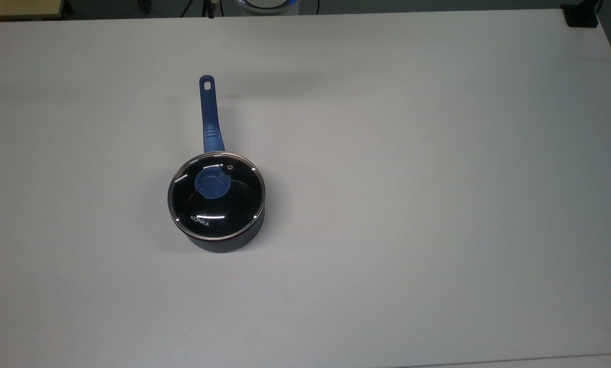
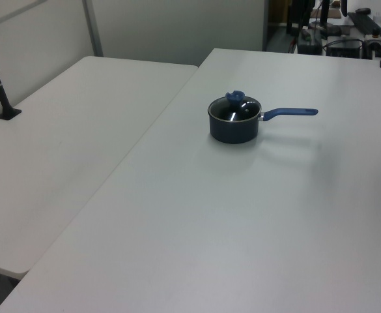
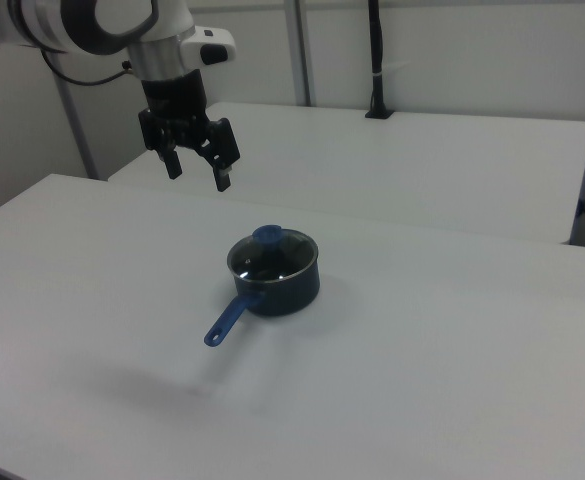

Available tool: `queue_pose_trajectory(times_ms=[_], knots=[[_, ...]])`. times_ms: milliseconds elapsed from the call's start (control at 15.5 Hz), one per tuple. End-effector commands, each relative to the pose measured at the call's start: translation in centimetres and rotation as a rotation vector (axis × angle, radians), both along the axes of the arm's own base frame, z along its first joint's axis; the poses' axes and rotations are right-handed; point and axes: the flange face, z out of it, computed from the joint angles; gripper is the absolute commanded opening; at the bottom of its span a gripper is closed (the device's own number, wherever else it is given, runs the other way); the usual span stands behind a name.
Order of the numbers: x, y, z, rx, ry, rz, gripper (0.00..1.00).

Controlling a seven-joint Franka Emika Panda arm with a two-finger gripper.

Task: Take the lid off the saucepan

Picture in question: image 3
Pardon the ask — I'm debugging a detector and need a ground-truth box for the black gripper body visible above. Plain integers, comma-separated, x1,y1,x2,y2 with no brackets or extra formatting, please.
139,69,213,151

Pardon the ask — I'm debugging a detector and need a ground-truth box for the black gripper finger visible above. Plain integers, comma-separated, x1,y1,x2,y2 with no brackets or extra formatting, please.
198,117,242,194
137,106,183,181

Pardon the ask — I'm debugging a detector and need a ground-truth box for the glass lid with blue knob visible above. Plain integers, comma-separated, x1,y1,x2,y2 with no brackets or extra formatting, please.
226,223,319,284

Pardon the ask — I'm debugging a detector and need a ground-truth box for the dark blue saucepan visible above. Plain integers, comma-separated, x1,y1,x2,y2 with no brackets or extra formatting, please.
202,228,321,348

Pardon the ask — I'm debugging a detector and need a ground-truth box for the white side table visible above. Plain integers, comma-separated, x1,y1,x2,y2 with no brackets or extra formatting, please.
107,102,585,246

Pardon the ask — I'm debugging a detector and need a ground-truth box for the black pole with flat base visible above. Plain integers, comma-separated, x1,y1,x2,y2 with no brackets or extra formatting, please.
364,0,394,120

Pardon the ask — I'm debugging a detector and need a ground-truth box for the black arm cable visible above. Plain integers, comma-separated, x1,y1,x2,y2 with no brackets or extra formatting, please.
40,47,136,87

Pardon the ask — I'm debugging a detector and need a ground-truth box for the grey metal partition post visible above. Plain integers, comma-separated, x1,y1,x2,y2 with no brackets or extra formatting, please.
283,0,314,108
52,74,99,181

